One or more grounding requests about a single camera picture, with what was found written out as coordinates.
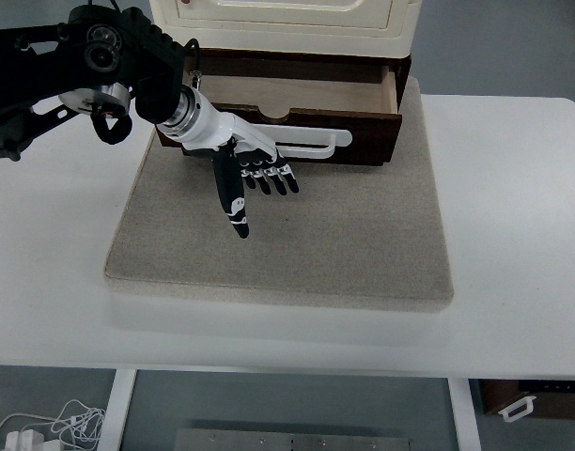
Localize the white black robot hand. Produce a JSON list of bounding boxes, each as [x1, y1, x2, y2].
[[157, 86, 300, 239]]

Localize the dark wooden drawer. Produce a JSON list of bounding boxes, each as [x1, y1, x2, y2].
[[155, 64, 403, 167]]

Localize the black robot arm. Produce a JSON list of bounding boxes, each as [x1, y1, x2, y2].
[[0, 2, 299, 238]]

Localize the cream plastic cabinet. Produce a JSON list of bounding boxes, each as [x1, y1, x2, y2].
[[149, 0, 422, 58]]

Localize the brown drawer on floor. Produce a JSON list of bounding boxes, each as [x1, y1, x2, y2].
[[479, 380, 575, 423]]

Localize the grey foam pad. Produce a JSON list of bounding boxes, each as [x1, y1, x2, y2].
[[104, 79, 454, 311]]

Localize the white table leg left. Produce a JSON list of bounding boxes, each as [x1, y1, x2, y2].
[[97, 369, 137, 451]]

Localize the white table leg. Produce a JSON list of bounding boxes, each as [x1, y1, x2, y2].
[[447, 378, 482, 451], [97, 369, 137, 451]]

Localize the white table leg right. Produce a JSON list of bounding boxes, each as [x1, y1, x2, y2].
[[447, 378, 482, 451]]

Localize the white power adapter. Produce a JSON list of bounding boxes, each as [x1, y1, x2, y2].
[[5, 429, 44, 451]]

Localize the white drawer handle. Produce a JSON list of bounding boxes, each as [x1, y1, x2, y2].
[[255, 124, 353, 160]]

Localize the dark wooden cabinet frame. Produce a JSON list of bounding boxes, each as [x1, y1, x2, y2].
[[200, 49, 411, 118]]

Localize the white cable bundle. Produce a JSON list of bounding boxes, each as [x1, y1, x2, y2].
[[0, 399, 107, 451]]

